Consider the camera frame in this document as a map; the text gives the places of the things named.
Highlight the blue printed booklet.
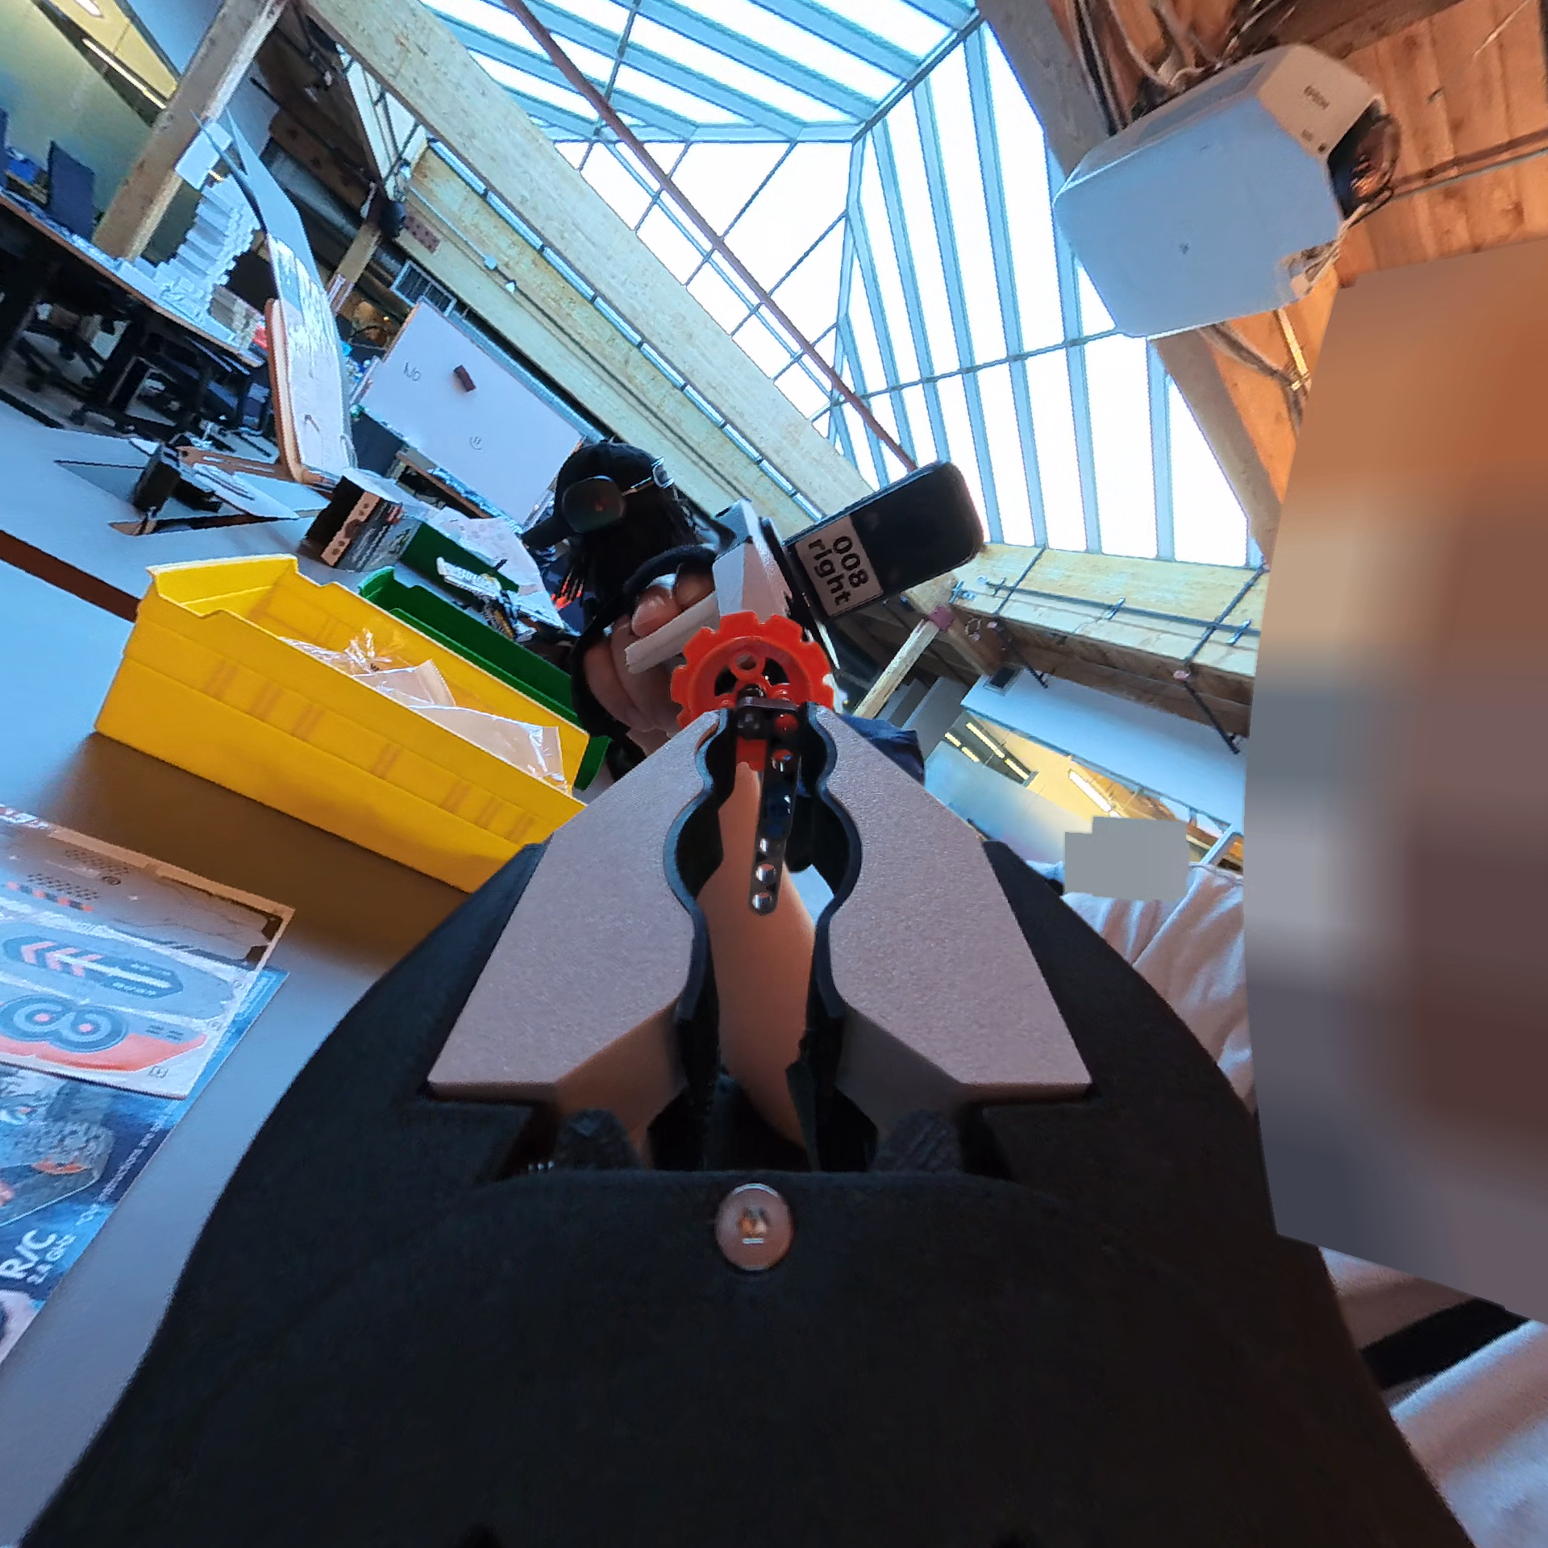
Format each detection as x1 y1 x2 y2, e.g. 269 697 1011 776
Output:
0 966 288 1361

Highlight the yellow plastic bin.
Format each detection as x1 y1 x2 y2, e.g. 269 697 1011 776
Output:
95 553 595 894

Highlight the white whiteboard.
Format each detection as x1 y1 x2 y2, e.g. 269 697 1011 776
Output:
358 301 587 526

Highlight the wooden display board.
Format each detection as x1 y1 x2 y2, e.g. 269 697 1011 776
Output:
263 230 358 485

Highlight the grey sticker sheet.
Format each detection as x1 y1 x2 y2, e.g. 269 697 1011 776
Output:
0 801 294 1102

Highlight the small black cardboard box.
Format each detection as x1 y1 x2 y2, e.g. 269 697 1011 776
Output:
302 474 424 571

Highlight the person's white shirt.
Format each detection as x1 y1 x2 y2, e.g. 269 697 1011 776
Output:
1063 863 1548 1548

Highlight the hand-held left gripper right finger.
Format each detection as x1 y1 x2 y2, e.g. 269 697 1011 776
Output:
792 704 1092 1164

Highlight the orange toy gear wheel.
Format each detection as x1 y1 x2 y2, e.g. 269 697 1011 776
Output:
668 609 839 774

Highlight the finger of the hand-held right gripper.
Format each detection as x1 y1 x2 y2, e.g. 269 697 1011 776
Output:
711 501 806 635

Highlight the person's right hand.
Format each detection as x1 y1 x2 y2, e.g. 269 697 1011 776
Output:
608 577 715 761

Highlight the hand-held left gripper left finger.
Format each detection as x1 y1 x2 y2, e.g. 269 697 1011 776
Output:
426 706 740 1167

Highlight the grey desk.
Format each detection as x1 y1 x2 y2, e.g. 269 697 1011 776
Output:
0 404 606 1512

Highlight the clear plastic bag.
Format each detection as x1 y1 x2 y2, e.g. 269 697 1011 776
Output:
271 629 569 788

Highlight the grey toy brick assembly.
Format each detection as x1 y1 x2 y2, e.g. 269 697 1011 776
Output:
726 687 810 916

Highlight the white ceiling projector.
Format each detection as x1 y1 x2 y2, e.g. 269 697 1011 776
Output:
1050 46 1402 340

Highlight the green plastic bin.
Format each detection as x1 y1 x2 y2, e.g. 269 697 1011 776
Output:
399 518 523 596
358 565 612 792

